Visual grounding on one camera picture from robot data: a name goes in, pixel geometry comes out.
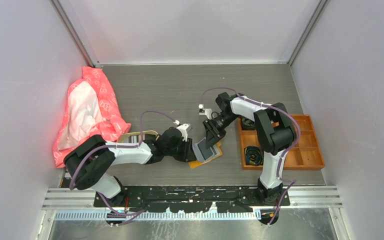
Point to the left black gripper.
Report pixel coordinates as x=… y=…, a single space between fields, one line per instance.
x=187 y=154

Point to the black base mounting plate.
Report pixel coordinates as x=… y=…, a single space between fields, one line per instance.
x=227 y=200

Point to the cards in beige tray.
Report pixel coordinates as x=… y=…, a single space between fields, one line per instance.
x=136 y=138

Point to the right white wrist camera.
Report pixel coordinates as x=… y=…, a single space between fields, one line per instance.
x=207 y=112

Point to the beige oval card tray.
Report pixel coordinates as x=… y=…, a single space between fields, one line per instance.
x=146 y=131

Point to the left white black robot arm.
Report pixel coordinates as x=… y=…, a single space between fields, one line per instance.
x=88 y=163

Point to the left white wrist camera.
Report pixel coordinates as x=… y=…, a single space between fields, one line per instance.
x=183 y=128

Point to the rolled dark belt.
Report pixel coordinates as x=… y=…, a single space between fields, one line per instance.
x=247 y=124
x=253 y=156

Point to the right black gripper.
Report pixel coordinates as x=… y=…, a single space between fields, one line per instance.
x=211 y=139

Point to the orange wooden compartment tray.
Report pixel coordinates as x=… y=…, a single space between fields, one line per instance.
x=305 y=155

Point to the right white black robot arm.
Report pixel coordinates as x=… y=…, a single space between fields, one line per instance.
x=277 y=132

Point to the rolled dark belt right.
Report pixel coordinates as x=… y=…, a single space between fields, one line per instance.
x=247 y=124

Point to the pink white crumpled cloth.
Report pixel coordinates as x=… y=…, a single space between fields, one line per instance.
x=91 y=109

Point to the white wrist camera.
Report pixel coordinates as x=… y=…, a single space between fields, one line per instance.
x=207 y=112
x=183 y=128

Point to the orange leather card holder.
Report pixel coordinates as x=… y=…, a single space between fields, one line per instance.
x=204 y=155

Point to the rolled dark belt left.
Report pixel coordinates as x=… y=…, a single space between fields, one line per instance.
x=253 y=156

